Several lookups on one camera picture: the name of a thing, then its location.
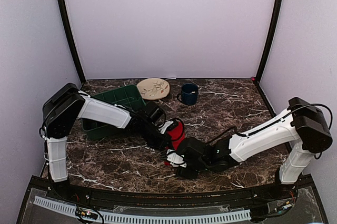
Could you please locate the red white sock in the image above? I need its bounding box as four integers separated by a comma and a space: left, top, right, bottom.
164, 119, 185, 166

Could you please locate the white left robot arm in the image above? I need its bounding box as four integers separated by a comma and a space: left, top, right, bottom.
38, 83, 171, 201

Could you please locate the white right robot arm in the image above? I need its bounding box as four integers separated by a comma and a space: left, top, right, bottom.
166, 97, 333, 200

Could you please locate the green plastic divided crate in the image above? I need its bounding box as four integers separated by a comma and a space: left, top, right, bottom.
78, 85, 145, 140

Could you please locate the beige floral ceramic plate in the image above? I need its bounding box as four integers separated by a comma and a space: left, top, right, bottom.
136, 78, 170, 100

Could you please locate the dark blue enamel mug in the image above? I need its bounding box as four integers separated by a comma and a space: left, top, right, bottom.
176, 83, 199, 106

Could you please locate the left circuit board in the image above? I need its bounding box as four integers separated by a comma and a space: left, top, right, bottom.
75, 207, 98, 221

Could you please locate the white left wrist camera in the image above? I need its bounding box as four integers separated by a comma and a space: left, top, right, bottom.
159, 119, 179, 134

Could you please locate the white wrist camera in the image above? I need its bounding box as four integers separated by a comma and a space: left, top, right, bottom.
159, 119, 179, 134
166, 149, 187, 168

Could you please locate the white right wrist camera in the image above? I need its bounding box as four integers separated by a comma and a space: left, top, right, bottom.
166, 149, 187, 168

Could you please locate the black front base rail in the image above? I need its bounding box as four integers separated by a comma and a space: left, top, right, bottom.
16, 172, 331, 223

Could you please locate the white slotted cable duct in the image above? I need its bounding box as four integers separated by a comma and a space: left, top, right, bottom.
33, 196, 252, 223

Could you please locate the black left frame post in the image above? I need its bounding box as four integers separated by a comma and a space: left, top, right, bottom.
57, 0, 86, 85

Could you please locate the black frame post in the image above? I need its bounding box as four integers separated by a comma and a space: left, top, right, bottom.
255, 0, 282, 85
57, 0, 86, 85

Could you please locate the black right frame post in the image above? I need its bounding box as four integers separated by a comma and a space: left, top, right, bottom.
255, 0, 282, 85

